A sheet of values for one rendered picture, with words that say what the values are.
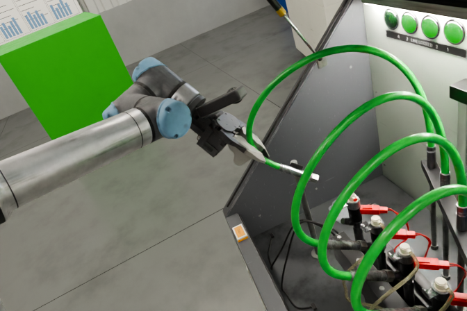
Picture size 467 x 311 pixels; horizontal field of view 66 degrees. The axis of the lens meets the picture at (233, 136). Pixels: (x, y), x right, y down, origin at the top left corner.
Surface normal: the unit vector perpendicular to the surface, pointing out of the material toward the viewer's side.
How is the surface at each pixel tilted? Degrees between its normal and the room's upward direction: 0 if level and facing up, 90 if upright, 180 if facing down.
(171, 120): 90
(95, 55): 90
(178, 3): 90
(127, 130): 66
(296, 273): 0
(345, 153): 90
